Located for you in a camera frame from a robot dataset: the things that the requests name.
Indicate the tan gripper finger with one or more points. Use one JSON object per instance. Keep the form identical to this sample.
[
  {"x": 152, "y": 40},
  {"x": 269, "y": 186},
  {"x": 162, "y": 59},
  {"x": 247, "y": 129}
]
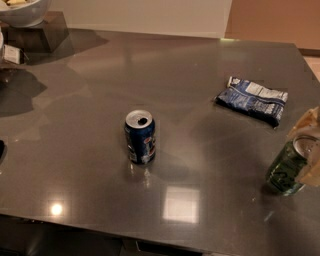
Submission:
[
  {"x": 308, "y": 124},
  {"x": 312, "y": 171}
]

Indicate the green soda can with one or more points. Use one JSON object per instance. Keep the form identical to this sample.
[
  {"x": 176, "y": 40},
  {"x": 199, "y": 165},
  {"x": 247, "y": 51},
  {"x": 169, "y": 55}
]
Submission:
[{"x": 289, "y": 163}]

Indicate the blue chip bag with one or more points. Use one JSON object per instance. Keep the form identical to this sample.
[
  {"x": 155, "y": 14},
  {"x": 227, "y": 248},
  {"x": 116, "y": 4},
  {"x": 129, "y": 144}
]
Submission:
[{"x": 254, "y": 100}]

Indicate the blue soda can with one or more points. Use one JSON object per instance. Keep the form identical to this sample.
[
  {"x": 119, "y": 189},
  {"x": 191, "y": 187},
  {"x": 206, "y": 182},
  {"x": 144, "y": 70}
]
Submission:
[{"x": 140, "y": 136}]

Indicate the dark wooden stand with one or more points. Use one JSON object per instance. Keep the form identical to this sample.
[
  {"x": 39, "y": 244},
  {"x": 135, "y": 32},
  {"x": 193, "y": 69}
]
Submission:
[{"x": 42, "y": 38}]

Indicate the small white card box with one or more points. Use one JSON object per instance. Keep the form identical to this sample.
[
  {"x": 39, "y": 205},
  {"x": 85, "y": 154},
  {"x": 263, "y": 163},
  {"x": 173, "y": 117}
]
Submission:
[{"x": 13, "y": 54}]

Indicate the white bowl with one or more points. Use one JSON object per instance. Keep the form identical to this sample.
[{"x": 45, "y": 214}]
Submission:
[{"x": 23, "y": 13}]

